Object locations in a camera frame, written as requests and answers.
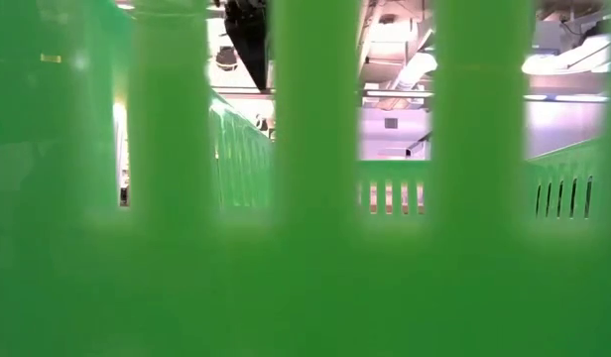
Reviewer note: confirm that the round ceiling sensor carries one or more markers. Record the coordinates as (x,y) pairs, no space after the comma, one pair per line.
(387,19)

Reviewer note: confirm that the silver ceiling duct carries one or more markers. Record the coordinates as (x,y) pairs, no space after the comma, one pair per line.
(414,69)

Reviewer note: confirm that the bright ceiling light panel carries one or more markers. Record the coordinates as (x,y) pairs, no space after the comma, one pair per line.
(558,63)

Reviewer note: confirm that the green plastic basket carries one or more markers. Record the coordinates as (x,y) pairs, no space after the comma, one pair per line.
(315,248)

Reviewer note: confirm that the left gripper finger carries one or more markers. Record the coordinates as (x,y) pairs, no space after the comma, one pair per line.
(251,44)

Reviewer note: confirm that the round black ceiling fixture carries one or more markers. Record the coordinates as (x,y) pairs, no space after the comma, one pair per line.
(261,124)

